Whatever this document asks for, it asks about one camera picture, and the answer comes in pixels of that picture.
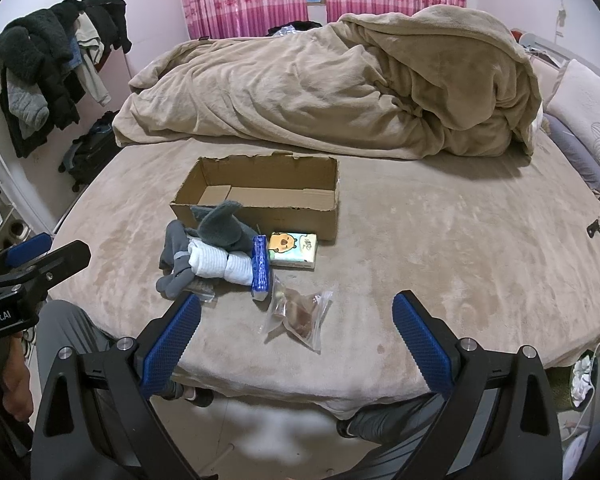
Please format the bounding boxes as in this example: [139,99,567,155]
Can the small clear plastic bag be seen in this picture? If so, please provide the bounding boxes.
[187,280,218,306]

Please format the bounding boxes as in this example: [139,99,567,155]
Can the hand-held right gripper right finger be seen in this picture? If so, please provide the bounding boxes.
[391,290,566,480]

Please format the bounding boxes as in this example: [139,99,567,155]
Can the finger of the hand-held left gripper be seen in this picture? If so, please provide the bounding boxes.
[0,240,92,295]
[0,232,54,281]

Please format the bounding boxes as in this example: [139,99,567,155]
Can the person's left hand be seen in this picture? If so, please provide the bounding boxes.
[0,332,34,422]

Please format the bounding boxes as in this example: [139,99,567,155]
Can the white headboard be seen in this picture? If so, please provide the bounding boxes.
[517,32,600,92]

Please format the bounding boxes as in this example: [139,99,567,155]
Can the person's left leg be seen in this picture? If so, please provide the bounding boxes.
[35,300,186,402]

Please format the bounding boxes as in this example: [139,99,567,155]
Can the beige garment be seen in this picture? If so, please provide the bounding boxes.
[74,12,112,107]

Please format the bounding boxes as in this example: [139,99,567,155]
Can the person's leg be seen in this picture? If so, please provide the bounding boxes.
[35,300,186,402]
[337,392,448,447]

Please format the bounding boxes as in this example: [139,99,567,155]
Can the black hanging jacket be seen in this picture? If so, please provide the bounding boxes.
[82,0,133,54]

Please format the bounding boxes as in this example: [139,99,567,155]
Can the bed with beige sheet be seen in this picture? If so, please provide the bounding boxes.
[35,135,600,421]

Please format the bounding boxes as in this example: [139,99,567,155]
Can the brown cardboard box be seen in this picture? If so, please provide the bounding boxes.
[169,154,341,242]

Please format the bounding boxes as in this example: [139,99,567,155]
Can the grey pillow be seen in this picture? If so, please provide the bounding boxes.
[541,112,600,196]

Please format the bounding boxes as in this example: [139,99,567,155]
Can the person's right leg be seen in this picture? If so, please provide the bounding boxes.
[337,392,448,447]

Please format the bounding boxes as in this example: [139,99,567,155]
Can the beige fleece blanket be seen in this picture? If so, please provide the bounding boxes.
[112,4,545,161]

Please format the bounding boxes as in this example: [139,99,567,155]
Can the white embroidered pillow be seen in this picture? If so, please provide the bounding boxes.
[545,59,600,182]

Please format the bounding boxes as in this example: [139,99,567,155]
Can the person's left shoe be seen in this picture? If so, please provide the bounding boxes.
[182,385,215,409]

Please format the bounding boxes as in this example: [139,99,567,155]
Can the grey quilted garment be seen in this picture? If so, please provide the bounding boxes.
[6,80,50,139]

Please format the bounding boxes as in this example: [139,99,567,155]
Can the dark bag with plastic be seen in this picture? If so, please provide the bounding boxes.
[267,20,324,39]

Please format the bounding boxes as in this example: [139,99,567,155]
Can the blue narrow packet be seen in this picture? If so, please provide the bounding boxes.
[250,234,273,301]

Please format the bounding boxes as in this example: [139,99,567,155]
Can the cartoon print tissue pack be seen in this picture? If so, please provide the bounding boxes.
[269,231,321,270]

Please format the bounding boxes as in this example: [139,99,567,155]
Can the clear plastic zip bag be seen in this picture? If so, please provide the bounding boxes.
[261,284,337,354]

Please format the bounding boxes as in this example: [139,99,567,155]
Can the black backpack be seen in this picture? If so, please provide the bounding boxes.
[59,110,123,192]

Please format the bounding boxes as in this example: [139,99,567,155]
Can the pile of dark clothes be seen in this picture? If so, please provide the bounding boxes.
[0,7,83,158]

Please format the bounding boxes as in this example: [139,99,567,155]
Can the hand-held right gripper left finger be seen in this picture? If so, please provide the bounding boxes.
[30,292,203,480]

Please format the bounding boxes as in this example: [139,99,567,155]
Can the bin with white tissue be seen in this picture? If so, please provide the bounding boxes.
[569,350,600,411]

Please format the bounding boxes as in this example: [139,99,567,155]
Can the white shelf unit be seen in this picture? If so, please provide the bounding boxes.
[0,50,56,266]

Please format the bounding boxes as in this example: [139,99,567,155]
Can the white socks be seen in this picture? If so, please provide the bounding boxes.
[188,240,255,285]

